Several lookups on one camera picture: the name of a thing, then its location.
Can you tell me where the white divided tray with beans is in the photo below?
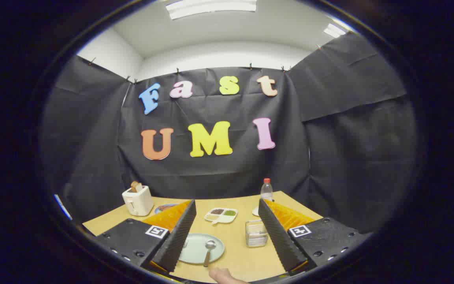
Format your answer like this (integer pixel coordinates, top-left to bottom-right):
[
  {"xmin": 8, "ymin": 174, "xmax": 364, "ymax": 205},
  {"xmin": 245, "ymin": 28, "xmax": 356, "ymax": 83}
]
[{"xmin": 204, "ymin": 207, "xmax": 238, "ymax": 224}]

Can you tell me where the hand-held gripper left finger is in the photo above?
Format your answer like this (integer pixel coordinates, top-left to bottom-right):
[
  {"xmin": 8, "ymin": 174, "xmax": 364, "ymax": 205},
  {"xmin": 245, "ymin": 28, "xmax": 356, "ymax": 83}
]
[{"xmin": 93, "ymin": 199, "xmax": 197, "ymax": 275}]

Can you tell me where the metal spoon with brown handle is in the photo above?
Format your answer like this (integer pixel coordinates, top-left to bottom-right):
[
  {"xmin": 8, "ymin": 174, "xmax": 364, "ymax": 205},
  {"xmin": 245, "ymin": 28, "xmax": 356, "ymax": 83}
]
[{"xmin": 203, "ymin": 240, "xmax": 216, "ymax": 267}]

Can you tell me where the light green plate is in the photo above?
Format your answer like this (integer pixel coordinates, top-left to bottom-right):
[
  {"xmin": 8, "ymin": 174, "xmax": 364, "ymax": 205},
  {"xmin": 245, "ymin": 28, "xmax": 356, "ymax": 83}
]
[{"xmin": 179, "ymin": 233, "xmax": 225, "ymax": 264}]

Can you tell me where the white toaster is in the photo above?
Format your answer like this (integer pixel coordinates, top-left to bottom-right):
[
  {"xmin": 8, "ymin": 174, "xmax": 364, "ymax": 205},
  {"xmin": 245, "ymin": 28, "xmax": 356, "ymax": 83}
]
[{"xmin": 122, "ymin": 185, "xmax": 154, "ymax": 217}]

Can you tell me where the blue plate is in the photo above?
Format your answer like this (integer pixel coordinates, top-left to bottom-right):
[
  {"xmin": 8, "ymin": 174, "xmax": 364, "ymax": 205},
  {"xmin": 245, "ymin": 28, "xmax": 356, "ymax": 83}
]
[{"xmin": 154, "ymin": 204, "xmax": 178, "ymax": 215}]

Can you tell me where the black backdrop cloth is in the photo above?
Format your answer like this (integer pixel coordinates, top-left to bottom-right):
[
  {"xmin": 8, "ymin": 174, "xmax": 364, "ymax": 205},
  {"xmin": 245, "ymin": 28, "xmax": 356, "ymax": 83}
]
[{"xmin": 40, "ymin": 32, "xmax": 417, "ymax": 237}]

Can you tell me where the long ceiling light panel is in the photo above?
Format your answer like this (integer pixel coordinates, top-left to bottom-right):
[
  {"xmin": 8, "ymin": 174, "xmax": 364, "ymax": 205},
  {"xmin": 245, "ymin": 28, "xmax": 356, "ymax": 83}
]
[{"xmin": 166, "ymin": 0, "xmax": 257, "ymax": 20}]

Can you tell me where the small ceiling light panel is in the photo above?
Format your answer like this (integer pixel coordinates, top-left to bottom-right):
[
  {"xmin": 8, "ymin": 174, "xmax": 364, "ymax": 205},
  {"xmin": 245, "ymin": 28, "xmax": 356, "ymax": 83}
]
[{"xmin": 324, "ymin": 23, "xmax": 348, "ymax": 39}]

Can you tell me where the metal wire basket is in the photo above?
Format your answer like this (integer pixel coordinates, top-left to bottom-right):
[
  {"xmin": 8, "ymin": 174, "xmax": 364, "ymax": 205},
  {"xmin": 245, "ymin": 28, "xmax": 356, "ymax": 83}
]
[{"xmin": 245, "ymin": 220, "xmax": 269, "ymax": 248}]

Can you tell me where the clear water bottle red cap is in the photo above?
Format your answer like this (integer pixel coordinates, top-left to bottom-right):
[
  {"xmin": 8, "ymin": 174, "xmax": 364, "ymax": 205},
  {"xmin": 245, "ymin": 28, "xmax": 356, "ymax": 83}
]
[{"xmin": 260, "ymin": 178, "xmax": 274, "ymax": 202}]

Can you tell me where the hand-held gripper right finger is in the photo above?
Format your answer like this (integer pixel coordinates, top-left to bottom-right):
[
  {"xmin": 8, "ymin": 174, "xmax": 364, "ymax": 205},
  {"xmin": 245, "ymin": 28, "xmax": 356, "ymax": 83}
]
[{"xmin": 258, "ymin": 198, "xmax": 372, "ymax": 277}]

